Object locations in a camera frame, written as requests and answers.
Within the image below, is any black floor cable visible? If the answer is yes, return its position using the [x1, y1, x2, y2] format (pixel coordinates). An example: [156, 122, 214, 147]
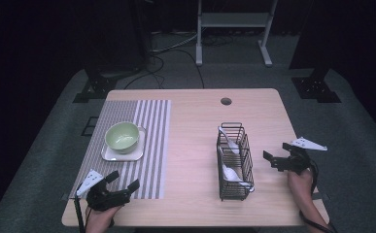
[122, 48, 206, 90]

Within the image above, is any black stand base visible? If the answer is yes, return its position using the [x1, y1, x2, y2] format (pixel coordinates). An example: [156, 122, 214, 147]
[291, 67, 343, 104]
[72, 63, 145, 104]

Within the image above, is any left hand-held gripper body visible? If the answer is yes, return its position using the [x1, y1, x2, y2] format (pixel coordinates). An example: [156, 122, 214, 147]
[76, 169, 132, 213]

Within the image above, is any white metal stand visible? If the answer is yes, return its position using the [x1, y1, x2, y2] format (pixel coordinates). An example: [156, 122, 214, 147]
[194, 0, 279, 68]

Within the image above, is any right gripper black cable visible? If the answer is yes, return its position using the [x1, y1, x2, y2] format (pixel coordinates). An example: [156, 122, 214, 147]
[298, 158, 340, 233]

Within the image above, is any white dish in rack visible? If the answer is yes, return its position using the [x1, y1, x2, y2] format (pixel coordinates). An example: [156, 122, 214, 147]
[219, 146, 256, 192]

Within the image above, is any person's left hand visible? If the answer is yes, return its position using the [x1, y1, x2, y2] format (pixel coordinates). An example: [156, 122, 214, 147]
[85, 205, 123, 233]

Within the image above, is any grey floor cable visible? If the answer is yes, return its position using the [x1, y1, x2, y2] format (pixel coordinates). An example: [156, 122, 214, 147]
[150, 30, 199, 55]

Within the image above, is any white square plate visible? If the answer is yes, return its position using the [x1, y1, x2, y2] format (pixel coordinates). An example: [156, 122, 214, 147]
[100, 125, 147, 162]

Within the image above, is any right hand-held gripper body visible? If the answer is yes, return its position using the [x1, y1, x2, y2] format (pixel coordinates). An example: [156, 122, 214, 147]
[271, 136, 328, 175]

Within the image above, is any grey striped placemat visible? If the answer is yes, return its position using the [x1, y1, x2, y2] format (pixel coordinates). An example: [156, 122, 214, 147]
[68, 99, 172, 200]

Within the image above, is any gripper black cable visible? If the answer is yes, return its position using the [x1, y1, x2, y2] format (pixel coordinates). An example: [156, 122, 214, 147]
[73, 192, 86, 233]
[298, 158, 340, 233]

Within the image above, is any light green bowl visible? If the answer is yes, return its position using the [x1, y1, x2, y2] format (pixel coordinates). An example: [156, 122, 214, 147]
[104, 120, 141, 155]

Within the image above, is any black floor outlet frame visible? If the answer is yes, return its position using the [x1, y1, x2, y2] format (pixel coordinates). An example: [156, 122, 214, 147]
[81, 116, 99, 137]

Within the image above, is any person's right hand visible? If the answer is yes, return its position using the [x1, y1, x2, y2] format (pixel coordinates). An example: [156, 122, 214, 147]
[287, 168, 315, 206]

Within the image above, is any black wire basket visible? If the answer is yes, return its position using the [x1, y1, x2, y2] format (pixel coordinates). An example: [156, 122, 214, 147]
[216, 121, 256, 202]

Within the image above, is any white spoon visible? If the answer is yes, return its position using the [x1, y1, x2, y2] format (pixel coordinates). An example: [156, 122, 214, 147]
[217, 125, 241, 155]

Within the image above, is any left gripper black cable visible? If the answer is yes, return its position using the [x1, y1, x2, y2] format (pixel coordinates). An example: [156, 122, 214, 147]
[73, 192, 86, 233]

